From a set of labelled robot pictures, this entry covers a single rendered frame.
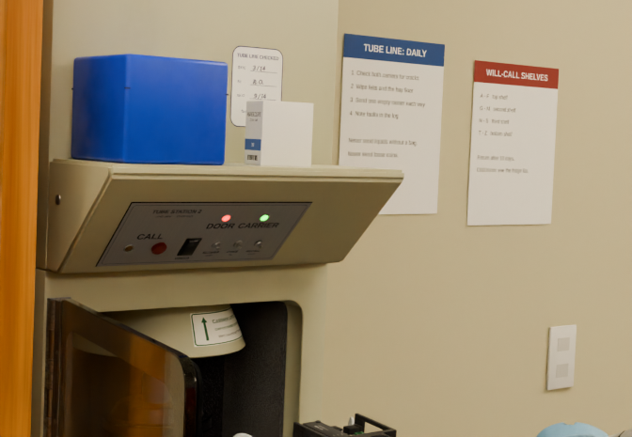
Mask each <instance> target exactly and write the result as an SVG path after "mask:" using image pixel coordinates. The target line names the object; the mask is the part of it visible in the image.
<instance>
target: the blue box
mask: <svg viewBox="0 0 632 437"><path fill-rule="evenodd" d="M228 71H229V66H228V64H227V63H226V62H221V61H210V60H198V59H188V58H177V57H166V56H155V55H134V54H124V55H95V56H80V57H76V58H74V61H73V88H72V119H71V156H72V158H73V159H76V160H87V161H98V162H109V163H120V164H184V165H222V164H224V162H225V147H226V122H227V96H228V95H229V94H228Z"/></svg>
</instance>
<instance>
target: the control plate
mask: <svg viewBox="0 0 632 437"><path fill-rule="evenodd" d="M311 203H312V202H131V204H130V206H129V208H128V209H127V211H126V212H125V214H124V216H123V217H122V219H121V221H120V223H119V224H118V227H117V229H116V231H115V232H114V234H113V236H112V238H111V239H110V241H109V243H108V244H107V246H106V247H105V249H104V251H103V254H102V255H101V257H100V259H99V261H98V262H97V264H96V266H95V267H100V266H124V265H150V264H174V263H200V262H225V261H249V260H272V259H273V258H274V257H275V255H276V254H277V252H278V250H279V249H280V248H281V246H282V245H283V243H284V242H285V241H286V240H287V239H288V237H289V236H290V234H291V233H292V231H293V230H294V228H295V227H296V225H297V224H298V222H299V221H300V220H301V218H302V217H303V215H304V214H305V212H306V211H307V210H308V208H309V206H310V205H311ZM226 214H230V215H231V219H230V220H228V221H227V222H221V217H222V216H224V215H226ZM264 214H269V216H270V217H269V218H268V219H267V220H266V221H263V222H261V221H260V220H259V218H260V217H261V216H262V215H264ZM192 238H202V240H201V241H200V243H199V245H198V246H197V248H196V250H195V252H194V253H193V255H192V256H177V254H178V253H179V251H180V249H181V248H182V246H183V244H184V242H185V241H186V239H192ZM238 241H241V242H242V245H241V246H242V248H240V249H237V247H236V248H235V247H234V246H233V245H234V244H235V243H236V242H238ZM258 241H263V244H262V248H259V247H256V246H254V244H255V243H256V242H258ZM159 242H164V243H165V244H166V250H165V252H164V253H162V254H159V255H155V254H153V253H152V252H151V248H152V247H153V245H155V244H156V243H159ZM214 242H221V244H220V248H219V249H218V250H216V249H215V248H212V245H213V243H214ZM129 244H132V245H134V250H133V251H131V252H129V253H125V252H124V251H123V248H124V247H125V246H127V245H129Z"/></svg>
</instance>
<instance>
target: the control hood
mask: <svg viewBox="0 0 632 437"><path fill-rule="evenodd" d="M403 179H404V173H402V170H397V169H384V168H369V167H356V166H342V165H323V164H312V165H311V167H299V166H270V165H254V164H245V163H224V164H222V165H184V164H120V163H109V162H98V161H87V160H76V159H53V161H52V162H50V175H49V207H48V239H47V269H50V272H52V273H105V272H128V271H150V270H174V269H196V268H219V267H243V266H265V265H289V264H311V263H334V262H340V261H343V260H344V259H345V257H346V256H347V255H348V253H349V252H350V251H351V250H352V248H353V247H354V246H355V244H356V243H357V241H358V240H359V239H360V237H361V236H362V235H363V233H364V232H365V231H366V229H367V228H368V227H369V225H370V224H371V222H372V221H373V220H374V218H375V217H376V216H377V215H378V213H379V212H380V211H381V209H382V208H383V207H384V206H385V205H386V204H387V202H388V201H389V199H390V198H391V197H392V195H393V194H394V193H395V191H396V190H397V189H398V187H399V186H400V185H401V184H402V182H403ZM131 202H312V203H311V205H310V206H309V208H308V210H307V211H306V212H305V214H304V215H303V217H302V218H301V220H300V221H299V222H298V224H297V225H296V227H295V228H294V230H293V231H292V233H291V234H290V236H289V237H288V239H287V240H286V241H285V242H284V243H283V245H282V246H281V248H280V249H279V250H278V252H277V253H276V255H275V257H274V258H273V259H272V260H249V261H225V262H200V263H174V264H150V265H124V266H100V267H95V266H96V264H97V262H98V261H99V259H100V257H101V255H102V254H103V251H104V249H105V247H106V246H107V244H108V243H109V241H110V239H111V238H112V236H113V234H114V232H115V231H116V229H117V227H118V225H119V223H120V221H121V219H122V217H123V216H124V214H125V212H126V211H127V209H128V208H129V206H130V204H131Z"/></svg>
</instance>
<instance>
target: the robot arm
mask: <svg viewBox="0 0 632 437"><path fill-rule="evenodd" d="M365 422H367V423H369V424H371V425H373V426H376V427H377V428H379V429H382V430H380V431H375V432H369V433H364V430H365ZM396 433H397V430H396V429H393V428H391V427H388V426H386V425H384V424H382V423H379V422H377V421H375V420H372V419H370V418H368V417H367V416H364V415H362V414H355V419H353V418H352V417H350V419H349V422H348V426H343V429H342V428H339V427H337V426H328V425H326V424H324V423H322V422H321V421H320V420H316V421H314V422H307V423H303V425H302V424H300V423H298V422H293V433H292V437H396ZM233 437H252V436H250V435H248V434H245V433H238V434H236V435H234V436H233ZM536 437H632V429H628V430H625V431H622V432H619V433H616V434H613V435H610V436H608V435H607V434H606V433H605V432H604V431H602V430H600V429H599V428H596V427H594V426H591V425H588V424H584V423H579V422H576V423H575V424H574V425H567V424H565V423H563V422H561V423H557V424H554V425H551V426H549V427H547V428H545V429H543V430H542V431H541V432H539V434H538V435H537V436H536Z"/></svg>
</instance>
